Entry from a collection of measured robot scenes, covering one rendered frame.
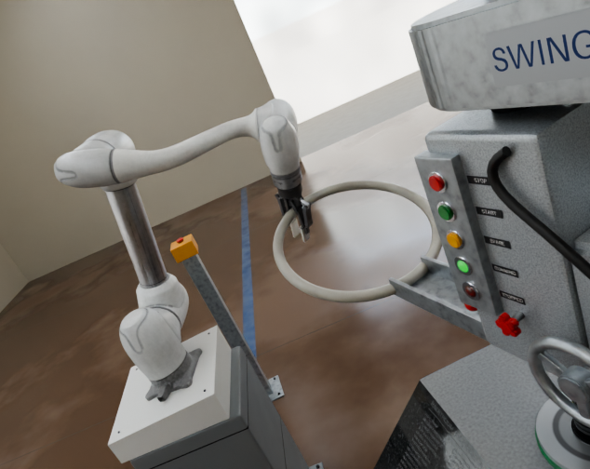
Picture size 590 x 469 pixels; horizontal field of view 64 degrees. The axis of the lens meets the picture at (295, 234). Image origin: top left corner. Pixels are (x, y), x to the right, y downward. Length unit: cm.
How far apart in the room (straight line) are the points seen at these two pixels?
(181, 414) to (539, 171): 130
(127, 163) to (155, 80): 599
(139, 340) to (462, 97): 127
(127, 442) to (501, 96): 148
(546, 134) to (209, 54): 680
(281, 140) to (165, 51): 611
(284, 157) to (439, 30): 75
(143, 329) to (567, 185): 130
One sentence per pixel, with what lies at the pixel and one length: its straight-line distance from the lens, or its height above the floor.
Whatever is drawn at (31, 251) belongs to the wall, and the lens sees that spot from 852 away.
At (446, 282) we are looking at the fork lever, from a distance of 123.
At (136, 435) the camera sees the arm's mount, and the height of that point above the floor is 88.
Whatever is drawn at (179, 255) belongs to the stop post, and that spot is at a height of 104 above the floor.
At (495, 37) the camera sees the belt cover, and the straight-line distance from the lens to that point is 61.
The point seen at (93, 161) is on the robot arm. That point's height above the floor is 168.
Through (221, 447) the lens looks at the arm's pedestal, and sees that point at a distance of 172.
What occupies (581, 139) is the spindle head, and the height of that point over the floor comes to 153.
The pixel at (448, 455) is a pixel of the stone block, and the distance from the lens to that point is 126.
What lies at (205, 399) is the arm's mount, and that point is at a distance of 160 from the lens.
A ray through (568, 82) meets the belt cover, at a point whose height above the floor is 162.
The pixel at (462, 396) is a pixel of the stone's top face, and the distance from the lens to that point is 130.
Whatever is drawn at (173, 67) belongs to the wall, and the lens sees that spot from 733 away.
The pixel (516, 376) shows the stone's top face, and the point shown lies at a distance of 132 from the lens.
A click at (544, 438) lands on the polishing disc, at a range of 112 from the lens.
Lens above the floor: 178
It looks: 21 degrees down
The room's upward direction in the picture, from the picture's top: 25 degrees counter-clockwise
